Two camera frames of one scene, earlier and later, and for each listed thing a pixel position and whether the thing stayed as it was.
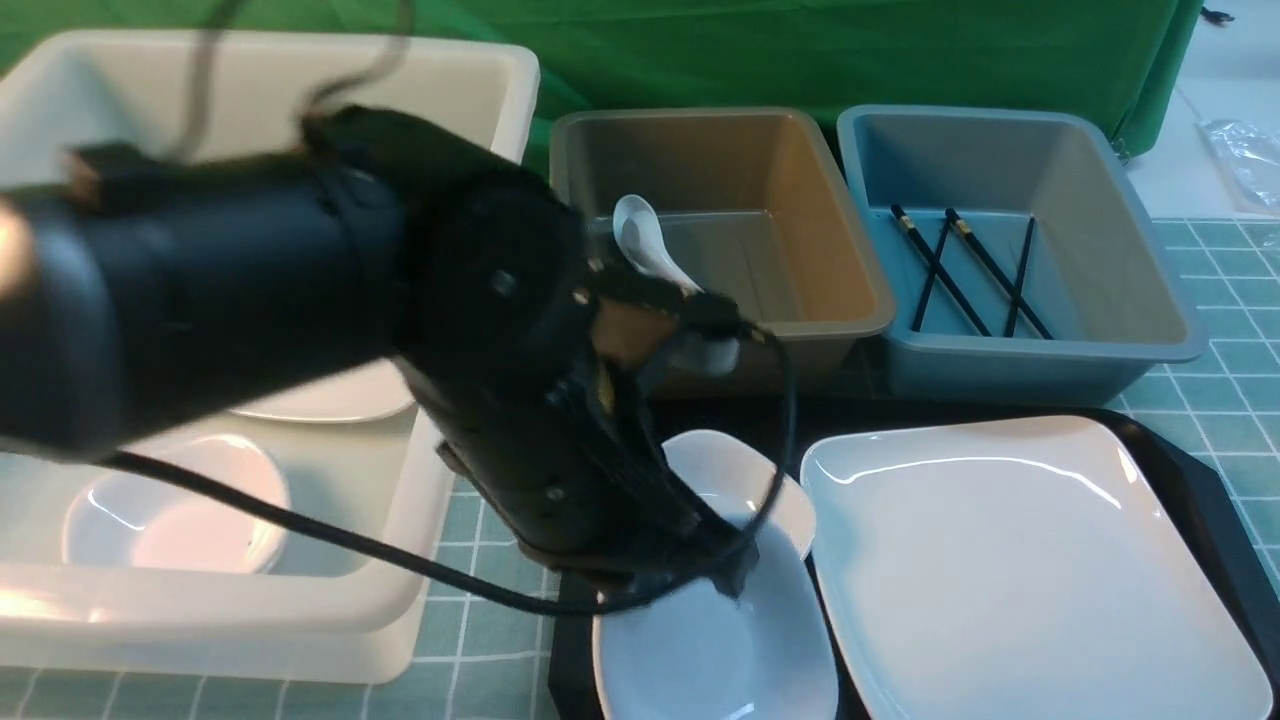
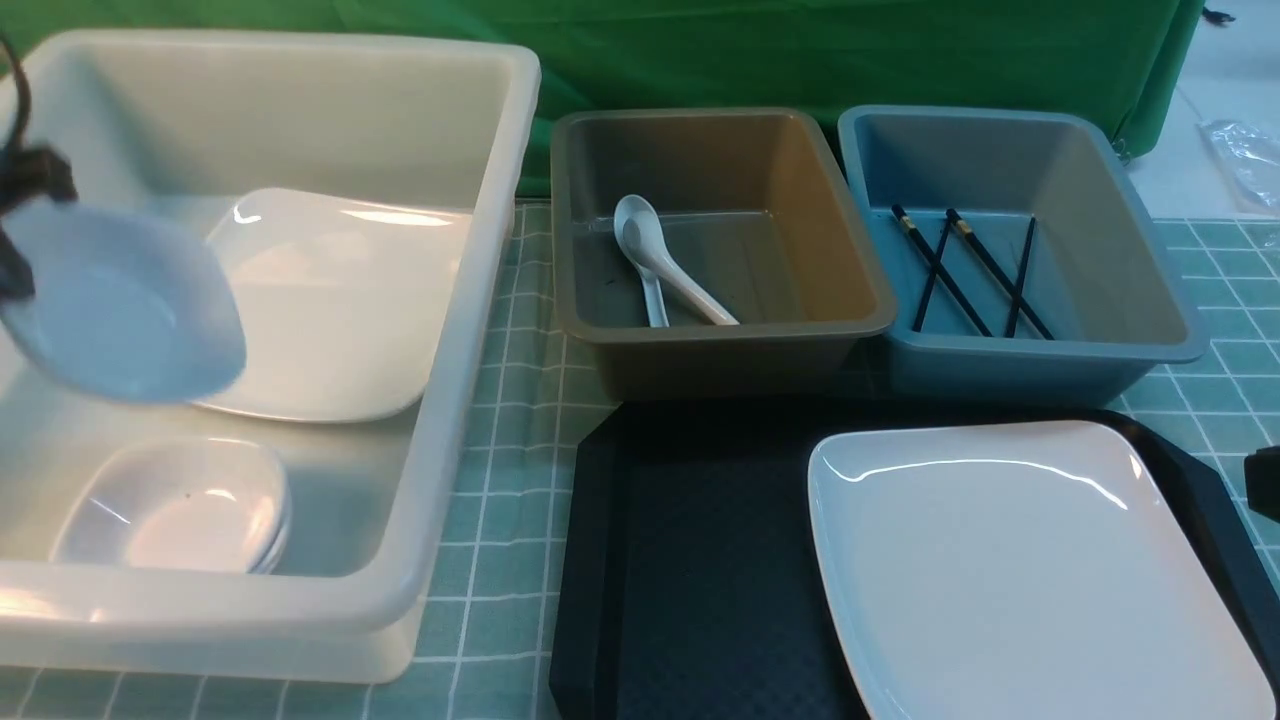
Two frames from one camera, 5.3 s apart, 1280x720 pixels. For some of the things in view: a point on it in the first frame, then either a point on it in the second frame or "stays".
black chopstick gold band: (950, 285) stays
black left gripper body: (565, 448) -> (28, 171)
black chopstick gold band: (997, 272) stays
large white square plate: (1040, 570) stays
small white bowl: (697, 653) -> (121, 310)
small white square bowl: (139, 520) stays
